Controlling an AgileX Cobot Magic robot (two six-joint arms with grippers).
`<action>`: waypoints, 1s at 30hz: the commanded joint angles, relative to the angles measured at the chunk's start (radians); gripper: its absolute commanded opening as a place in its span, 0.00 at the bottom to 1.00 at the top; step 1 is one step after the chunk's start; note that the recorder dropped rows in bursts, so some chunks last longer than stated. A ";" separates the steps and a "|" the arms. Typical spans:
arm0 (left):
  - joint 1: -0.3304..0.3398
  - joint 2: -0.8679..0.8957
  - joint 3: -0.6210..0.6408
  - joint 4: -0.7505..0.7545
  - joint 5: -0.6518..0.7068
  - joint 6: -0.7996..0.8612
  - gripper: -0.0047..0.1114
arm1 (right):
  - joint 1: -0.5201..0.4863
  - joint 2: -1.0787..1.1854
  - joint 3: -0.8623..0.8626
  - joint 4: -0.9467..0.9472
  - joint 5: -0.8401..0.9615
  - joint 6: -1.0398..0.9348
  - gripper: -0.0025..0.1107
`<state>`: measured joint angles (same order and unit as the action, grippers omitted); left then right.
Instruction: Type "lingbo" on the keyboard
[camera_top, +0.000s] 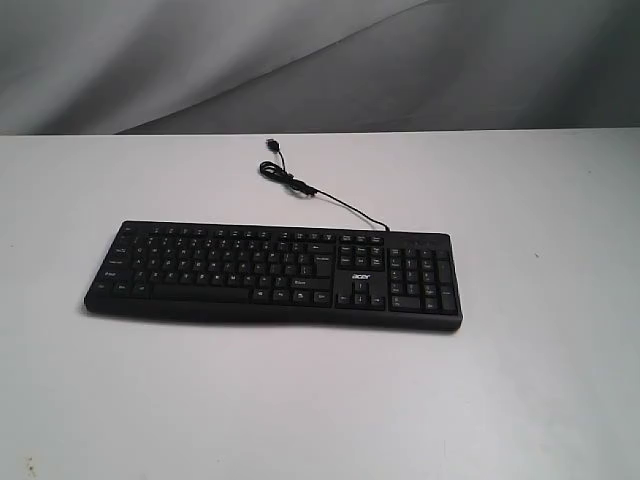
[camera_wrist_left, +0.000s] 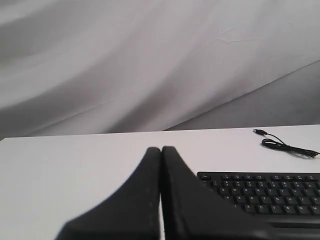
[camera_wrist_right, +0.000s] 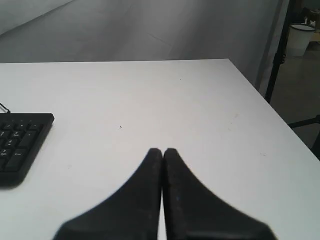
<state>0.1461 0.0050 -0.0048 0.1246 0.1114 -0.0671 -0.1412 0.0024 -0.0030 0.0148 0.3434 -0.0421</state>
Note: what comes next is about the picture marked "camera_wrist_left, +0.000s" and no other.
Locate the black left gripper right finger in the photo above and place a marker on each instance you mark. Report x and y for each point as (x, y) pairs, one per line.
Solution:
(193, 212)

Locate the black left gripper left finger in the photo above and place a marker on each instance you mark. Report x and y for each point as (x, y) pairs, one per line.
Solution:
(130, 213)

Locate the black acer keyboard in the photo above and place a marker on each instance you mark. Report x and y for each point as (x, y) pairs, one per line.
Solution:
(285, 200)

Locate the white backdrop cloth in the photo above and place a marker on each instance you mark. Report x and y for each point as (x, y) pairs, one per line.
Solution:
(73, 67)

